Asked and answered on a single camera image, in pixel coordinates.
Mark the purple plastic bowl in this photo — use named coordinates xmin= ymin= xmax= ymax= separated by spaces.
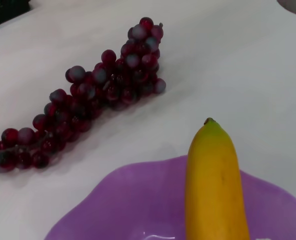
xmin=43 ymin=154 xmax=296 ymax=240

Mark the yellow banana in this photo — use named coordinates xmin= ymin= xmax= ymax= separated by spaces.
xmin=184 ymin=117 xmax=251 ymax=240

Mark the red purple grape bunch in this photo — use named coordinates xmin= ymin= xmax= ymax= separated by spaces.
xmin=0 ymin=16 xmax=167 ymax=174

